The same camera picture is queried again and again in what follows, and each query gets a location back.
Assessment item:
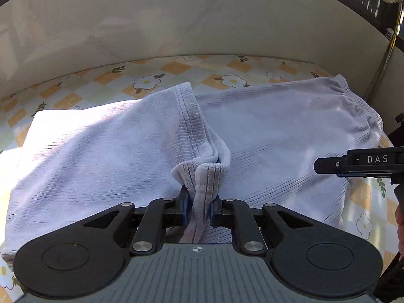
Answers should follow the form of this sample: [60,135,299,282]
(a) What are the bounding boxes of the black equipment stand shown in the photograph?
[390,113,404,147]

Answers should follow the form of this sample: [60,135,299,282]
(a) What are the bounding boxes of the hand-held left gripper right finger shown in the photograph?
[210,196,311,255]

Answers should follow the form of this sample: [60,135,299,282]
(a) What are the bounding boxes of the thin metal pipe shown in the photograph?
[363,0,403,102]

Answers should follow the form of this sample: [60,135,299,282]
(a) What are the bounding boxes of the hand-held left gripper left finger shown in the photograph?
[84,186,190,255]

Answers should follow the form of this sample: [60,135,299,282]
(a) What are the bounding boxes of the floral checked tablecloth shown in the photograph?
[0,54,404,291]

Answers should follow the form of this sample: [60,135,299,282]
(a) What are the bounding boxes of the lavender ribbed pants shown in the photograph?
[0,74,384,259]

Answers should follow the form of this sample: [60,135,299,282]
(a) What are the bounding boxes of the person's right hand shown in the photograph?
[396,203,404,256]

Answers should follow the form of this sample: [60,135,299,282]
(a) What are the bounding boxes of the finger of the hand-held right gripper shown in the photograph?
[314,155,348,177]

